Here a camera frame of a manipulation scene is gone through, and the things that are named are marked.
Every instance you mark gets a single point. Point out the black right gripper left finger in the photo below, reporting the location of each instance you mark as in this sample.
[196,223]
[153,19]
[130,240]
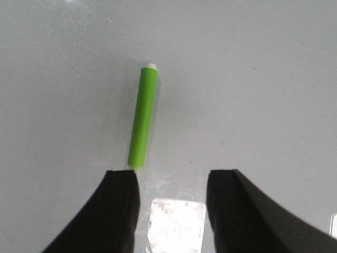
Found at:
[107,222]

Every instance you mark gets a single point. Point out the green highlighter pen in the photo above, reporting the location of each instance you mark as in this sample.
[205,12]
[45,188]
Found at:
[142,117]

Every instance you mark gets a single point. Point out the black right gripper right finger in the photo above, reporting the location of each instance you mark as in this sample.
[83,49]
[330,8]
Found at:
[244,219]

